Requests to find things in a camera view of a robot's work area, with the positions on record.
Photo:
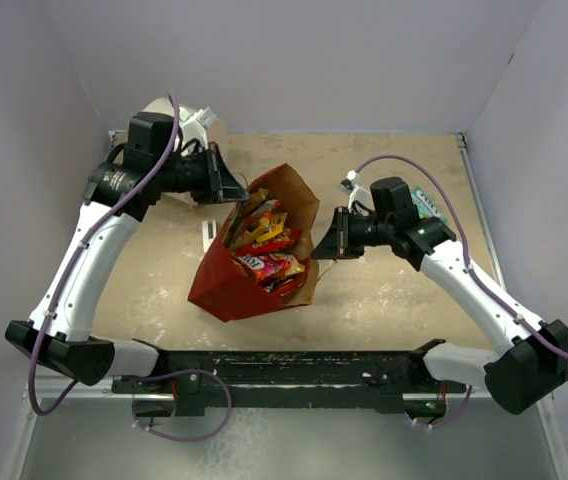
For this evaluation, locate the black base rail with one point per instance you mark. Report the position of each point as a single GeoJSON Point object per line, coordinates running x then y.
{"type": "Point", "coordinates": [186, 383]}

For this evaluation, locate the teal candy packet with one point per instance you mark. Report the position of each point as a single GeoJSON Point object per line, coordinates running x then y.
{"type": "Point", "coordinates": [425, 205]}

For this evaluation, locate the small white block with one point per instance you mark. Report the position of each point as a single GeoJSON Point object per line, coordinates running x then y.
{"type": "Point", "coordinates": [209, 233]}

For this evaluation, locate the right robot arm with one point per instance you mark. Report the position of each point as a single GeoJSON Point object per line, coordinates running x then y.
{"type": "Point", "coordinates": [527, 359]}

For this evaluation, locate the white cylinder container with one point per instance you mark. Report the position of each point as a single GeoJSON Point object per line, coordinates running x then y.
{"type": "Point", "coordinates": [217, 133]}

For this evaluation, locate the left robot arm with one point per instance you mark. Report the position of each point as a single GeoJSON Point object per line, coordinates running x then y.
{"type": "Point", "coordinates": [161, 155]}

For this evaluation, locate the red paper bag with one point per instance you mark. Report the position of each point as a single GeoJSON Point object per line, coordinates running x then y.
{"type": "Point", "coordinates": [221, 285]}

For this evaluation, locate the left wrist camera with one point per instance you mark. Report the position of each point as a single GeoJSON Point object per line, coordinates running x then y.
{"type": "Point", "coordinates": [195, 123]}

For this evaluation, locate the yellow M&M's packet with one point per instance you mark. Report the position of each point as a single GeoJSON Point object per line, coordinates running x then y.
{"type": "Point", "coordinates": [266, 226]}

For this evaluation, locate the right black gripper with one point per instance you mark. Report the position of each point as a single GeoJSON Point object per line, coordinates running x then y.
{"type": "Point", "coordinates": [337, 242]}

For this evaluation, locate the orange Fox's candy bag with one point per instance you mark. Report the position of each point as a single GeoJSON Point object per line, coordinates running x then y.
{"type": "Point", "coordinates": [271, 266]}

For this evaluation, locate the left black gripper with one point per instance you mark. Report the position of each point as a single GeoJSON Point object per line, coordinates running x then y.
{"type": "Point", "coordinates": [220, 185]}

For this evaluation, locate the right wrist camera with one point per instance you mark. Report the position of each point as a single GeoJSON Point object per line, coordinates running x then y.
{"type": "Point", "coordinates": [356, 192]}

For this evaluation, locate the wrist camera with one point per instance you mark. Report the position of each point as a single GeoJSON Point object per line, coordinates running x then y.
{"type": "Point", "coordinates": [356, 192]}
{"type": "Point", "coordinates": [195, 123]}

